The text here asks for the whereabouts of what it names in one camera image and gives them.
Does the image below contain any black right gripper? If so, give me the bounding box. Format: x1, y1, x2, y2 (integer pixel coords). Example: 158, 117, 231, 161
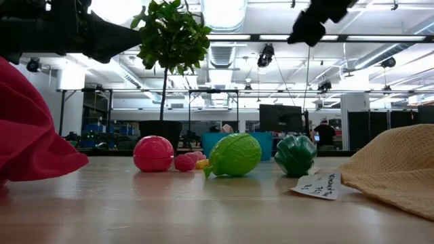
287, 0, 359, 47

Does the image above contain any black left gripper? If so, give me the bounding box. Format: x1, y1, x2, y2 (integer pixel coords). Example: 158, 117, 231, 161
0, 0, 143, 65

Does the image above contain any red toy tomato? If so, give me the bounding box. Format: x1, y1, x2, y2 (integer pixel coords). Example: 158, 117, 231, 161
132, 135, 175, 173

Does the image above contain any dark green toy pepper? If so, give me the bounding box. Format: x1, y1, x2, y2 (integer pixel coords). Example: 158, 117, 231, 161
273, 134, 318, 178

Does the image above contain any light green toy cabbage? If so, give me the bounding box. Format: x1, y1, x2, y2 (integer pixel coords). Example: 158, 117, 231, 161
203, 132, 262, 179

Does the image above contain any red toy strawberry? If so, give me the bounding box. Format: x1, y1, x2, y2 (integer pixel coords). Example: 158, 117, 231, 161
174, 154, 196, 172

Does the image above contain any small green potted tree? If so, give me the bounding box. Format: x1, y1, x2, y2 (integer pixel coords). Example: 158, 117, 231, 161
130, 0, 213, 121

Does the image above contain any black computer monitor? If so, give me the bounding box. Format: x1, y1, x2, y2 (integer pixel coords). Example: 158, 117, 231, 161
259, 104, 303, 133

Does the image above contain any black plant pot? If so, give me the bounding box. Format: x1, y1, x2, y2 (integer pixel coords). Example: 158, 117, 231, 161
138, 120, 183, 153

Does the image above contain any black partition screen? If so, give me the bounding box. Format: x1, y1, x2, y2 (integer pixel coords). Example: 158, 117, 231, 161
347, 110, 418, 152

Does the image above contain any blue plastic tub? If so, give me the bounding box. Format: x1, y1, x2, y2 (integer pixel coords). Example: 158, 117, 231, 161
201, 131, 274, 162

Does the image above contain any red cloth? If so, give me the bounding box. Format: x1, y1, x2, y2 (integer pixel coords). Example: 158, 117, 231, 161
0, 56, 90, 186

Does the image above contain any white handwritten paper tag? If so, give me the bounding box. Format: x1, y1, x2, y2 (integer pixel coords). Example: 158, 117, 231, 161
290, 171, 342, 201

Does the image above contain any yellow waffle cloth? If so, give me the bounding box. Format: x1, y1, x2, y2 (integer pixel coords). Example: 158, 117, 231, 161
338, 123, 434, 222

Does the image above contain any black overhead camera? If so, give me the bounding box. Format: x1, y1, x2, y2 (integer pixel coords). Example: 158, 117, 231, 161
256, 43, 275, 68

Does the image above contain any silver ceiling air duct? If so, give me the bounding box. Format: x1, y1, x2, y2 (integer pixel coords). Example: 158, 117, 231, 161
199, 0, 249, 68

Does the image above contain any black background rack frame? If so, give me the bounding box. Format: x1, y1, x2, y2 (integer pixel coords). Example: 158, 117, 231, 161
56, 87, 240, 136

